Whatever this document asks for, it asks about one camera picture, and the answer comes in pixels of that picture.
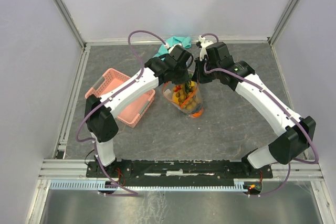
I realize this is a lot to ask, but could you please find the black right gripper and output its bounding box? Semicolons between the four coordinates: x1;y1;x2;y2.
192;56;221;84

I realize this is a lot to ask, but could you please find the clear zip top bag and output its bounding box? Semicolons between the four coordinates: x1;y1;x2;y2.
162;80;204;118

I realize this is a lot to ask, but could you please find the longan bunch with leaves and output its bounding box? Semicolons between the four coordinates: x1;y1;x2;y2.
173;81;201;111

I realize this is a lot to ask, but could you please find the orange tangerine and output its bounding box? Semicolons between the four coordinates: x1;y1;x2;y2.
191;111;203;118

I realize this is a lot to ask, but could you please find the red strawberry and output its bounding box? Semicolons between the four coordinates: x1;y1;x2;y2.
174;85;181;91

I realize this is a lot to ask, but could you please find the yellow orange peach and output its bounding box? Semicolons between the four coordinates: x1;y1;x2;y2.
171;92;180;105

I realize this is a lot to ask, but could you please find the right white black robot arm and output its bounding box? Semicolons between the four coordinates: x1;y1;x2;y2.
192;36;316;177

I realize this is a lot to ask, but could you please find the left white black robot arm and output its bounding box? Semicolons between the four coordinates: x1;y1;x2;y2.
84;45;193;177

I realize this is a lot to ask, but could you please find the teal cloth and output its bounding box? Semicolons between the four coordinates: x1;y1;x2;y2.
153;36;192;57

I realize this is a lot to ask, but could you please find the pink plastic basket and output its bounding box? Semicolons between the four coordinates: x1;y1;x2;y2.
85;68;155;128

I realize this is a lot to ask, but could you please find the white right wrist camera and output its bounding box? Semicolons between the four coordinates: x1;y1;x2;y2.
196;33;219;61

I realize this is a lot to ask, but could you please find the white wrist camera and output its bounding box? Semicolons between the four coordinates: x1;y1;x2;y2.
196;33;219;61
164;43;180;54

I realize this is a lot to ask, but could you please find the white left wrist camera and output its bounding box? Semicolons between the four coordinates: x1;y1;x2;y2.
164;43;180;54

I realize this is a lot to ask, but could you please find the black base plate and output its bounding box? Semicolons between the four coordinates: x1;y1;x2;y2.
86;159;273;187

